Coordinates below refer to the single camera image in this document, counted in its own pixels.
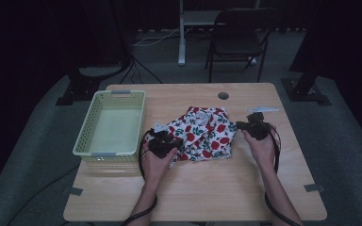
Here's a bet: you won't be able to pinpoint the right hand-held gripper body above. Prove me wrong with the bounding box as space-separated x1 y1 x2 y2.
245 105 279 141

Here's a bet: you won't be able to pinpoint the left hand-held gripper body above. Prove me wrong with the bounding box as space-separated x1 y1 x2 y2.
147 122 179 159

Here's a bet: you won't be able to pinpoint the red floral white cloth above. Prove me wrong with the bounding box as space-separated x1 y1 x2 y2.
144 105 239 170

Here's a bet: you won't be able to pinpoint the person's left hand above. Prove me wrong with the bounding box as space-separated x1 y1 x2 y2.
140 141 179 190

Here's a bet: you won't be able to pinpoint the person's right hand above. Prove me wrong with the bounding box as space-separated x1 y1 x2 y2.
240 124 279 173

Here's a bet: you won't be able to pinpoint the pale green plastic basket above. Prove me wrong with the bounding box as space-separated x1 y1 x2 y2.
72 89 147 164

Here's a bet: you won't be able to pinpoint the black stand with flat base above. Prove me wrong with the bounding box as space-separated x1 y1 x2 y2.
280 0 333 106
55 0 134 106

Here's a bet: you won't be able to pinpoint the black folding chair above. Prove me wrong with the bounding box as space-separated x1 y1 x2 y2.
205 8 283 84

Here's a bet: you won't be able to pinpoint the grey tape piece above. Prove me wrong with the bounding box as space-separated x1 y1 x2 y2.
304 183 326 193
69 186 84 197

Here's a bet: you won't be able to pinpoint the thin black floor cables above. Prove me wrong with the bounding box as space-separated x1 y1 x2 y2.
118 56 164 85

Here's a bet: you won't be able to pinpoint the white floor cables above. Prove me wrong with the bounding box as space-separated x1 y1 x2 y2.
133 26 192 48

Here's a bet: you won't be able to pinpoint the black floor cable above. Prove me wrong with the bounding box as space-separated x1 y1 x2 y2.
5 164 81 226

